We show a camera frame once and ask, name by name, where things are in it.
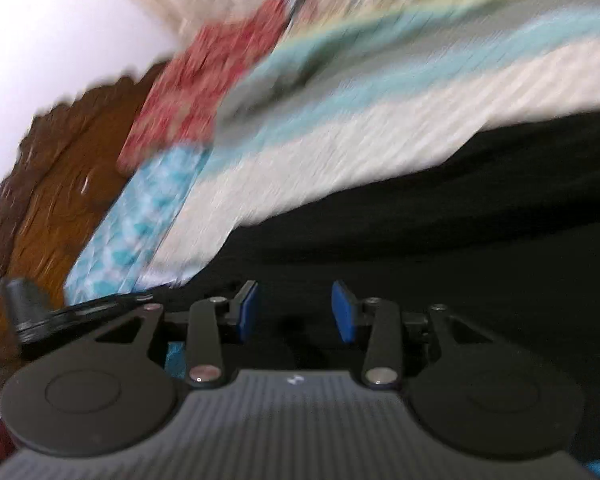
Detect teal white patterned pillow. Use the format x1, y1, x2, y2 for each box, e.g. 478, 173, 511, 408
63, 146, 210, 307

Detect red floral blanket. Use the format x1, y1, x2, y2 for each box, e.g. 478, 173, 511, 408
116, 0, 293, 173

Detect black pants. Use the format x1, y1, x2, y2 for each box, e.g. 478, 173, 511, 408
130, 105, 600, 480

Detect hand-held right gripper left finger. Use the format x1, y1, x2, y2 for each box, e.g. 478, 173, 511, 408
94, 280, 259, 388

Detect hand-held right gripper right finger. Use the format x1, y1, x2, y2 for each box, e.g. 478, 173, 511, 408
331, 280, 487, 389

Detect striped patterned bedspread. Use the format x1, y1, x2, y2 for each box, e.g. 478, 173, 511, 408
147, 0, 600, 291

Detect carved wooden headboard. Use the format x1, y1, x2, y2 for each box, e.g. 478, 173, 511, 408
0, 60, 177, 411

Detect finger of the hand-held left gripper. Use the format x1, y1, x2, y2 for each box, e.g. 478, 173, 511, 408
0, 278, 154, 347

